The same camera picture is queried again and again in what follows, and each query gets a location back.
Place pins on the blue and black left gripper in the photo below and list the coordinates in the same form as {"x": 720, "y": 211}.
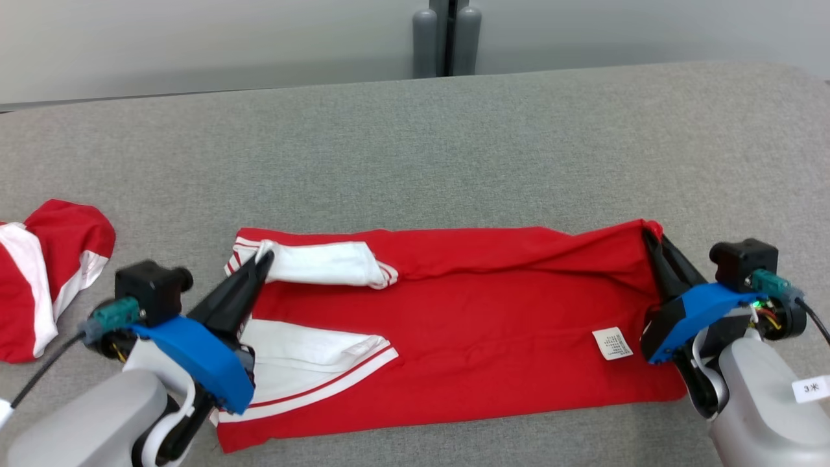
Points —
{"x": 207, "y": 363}

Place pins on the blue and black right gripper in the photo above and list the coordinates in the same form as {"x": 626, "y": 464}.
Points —
{"x": 694, "y": 311}

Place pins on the red and white jersey shirt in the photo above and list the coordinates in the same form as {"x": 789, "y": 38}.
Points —
{"x": 486, "y": 324}

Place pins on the red shorts with white stripe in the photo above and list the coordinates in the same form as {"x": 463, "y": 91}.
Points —
{"x": 39, "y": 272}

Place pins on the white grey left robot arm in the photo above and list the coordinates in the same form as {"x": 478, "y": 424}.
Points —
{"x": 91, "y": 421}

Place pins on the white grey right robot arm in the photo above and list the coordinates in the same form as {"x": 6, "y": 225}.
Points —
{"x": 758, "y": 402}

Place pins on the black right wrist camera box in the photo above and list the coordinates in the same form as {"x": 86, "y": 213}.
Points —
{"x": 742, "y": 263}

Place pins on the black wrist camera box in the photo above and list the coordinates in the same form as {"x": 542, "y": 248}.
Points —
{"x": 742, "y": 263}
{"x": 149, "y": 292}

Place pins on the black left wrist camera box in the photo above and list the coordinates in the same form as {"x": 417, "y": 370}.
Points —
{"x": 149, "y": 292}

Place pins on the grey rounded post cap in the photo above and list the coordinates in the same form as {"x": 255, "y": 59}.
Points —
{"x": 425, "y": 45}
{"x": 468, "y": 42}

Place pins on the grey partition joint post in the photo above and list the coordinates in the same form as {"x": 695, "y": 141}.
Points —
{"x": 447, "y": 32}

